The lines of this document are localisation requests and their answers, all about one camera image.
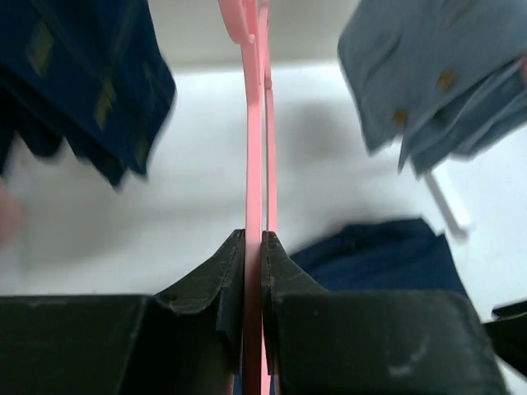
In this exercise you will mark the dark blue hanging jeans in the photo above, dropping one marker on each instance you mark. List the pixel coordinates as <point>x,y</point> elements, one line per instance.
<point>86,73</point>

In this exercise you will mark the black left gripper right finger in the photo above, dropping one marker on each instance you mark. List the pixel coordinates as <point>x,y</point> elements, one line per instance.
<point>278,274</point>

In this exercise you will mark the dark blue trousers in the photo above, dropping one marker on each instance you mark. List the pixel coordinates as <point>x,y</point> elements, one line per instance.
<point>393,256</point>

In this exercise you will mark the light blue hanging jeans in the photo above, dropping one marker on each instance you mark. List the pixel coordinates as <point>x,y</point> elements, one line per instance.
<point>447,78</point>

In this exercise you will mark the grey metal clothes rack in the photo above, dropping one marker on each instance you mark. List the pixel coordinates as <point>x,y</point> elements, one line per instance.
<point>450,203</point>

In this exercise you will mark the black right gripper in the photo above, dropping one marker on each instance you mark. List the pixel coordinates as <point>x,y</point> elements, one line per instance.
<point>508,333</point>

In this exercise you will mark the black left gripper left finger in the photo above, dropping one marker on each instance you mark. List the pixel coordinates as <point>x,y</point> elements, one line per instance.
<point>219,279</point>

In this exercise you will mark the pink hanger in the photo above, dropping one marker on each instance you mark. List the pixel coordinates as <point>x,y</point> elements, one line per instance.
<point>247,23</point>

